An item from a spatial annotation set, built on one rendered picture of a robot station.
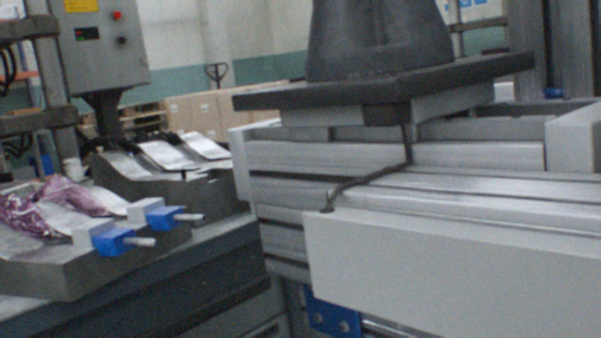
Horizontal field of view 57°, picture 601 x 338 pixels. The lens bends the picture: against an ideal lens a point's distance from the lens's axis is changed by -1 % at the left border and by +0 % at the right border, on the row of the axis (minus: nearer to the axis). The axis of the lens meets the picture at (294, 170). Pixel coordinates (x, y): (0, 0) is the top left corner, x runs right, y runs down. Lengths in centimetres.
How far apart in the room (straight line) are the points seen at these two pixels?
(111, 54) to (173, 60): 713
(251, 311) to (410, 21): 73
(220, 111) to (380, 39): 469
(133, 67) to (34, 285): 121
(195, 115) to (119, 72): 358
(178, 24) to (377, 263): 886
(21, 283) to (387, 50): 60
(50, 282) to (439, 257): 58
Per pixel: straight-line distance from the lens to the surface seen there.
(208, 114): 532
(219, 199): 104
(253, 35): 1009
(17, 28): 170
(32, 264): 84
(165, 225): 88
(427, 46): 53
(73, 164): 171
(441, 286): 36
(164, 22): 905
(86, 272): 82
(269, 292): 114
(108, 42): 193
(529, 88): 71
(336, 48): 53
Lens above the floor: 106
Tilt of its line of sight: 11 degrees down
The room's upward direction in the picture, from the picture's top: 9 degrees counter-clockwise
